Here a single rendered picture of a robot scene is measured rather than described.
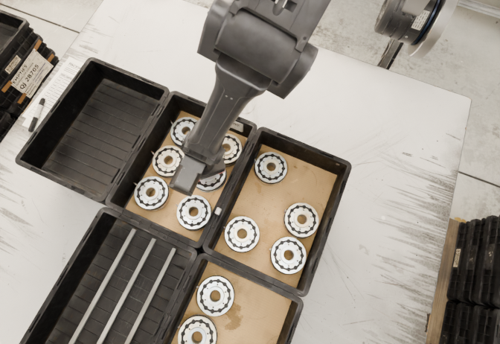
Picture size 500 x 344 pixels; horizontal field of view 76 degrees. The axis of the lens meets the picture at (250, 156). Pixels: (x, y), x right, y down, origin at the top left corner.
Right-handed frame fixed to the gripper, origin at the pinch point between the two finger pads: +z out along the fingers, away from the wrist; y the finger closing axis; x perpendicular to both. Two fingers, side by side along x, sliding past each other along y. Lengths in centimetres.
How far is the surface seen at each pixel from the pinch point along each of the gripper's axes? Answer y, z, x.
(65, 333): -51, 9, -26
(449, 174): 82, 26, -25
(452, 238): 104, 82, -54
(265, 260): 6.9, 10.7, -28.1
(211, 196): -1.8, 10.9, -4.8
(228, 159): 7.2, 8.5, 3.9
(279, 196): 18.0, 11.4, -12.1
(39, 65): -65, 55, 101
